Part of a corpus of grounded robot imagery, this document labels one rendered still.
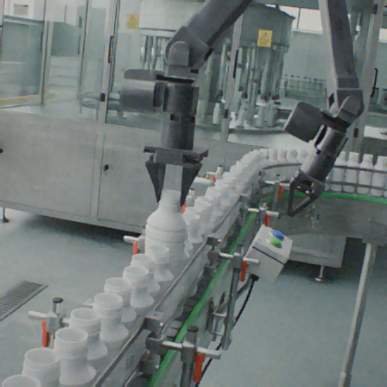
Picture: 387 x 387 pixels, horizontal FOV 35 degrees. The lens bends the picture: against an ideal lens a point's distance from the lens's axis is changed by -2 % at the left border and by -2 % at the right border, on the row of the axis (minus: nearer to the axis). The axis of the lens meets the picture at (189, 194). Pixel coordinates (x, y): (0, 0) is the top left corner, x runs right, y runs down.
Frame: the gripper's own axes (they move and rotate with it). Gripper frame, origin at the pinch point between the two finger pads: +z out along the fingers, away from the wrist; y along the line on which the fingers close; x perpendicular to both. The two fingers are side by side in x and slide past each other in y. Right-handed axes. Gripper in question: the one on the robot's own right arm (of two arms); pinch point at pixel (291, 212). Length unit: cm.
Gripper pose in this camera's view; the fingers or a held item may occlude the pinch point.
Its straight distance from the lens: 132.4
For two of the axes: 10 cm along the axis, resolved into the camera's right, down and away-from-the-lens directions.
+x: 8.7, 4.8, -1.1
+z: -4.4, 8.5, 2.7
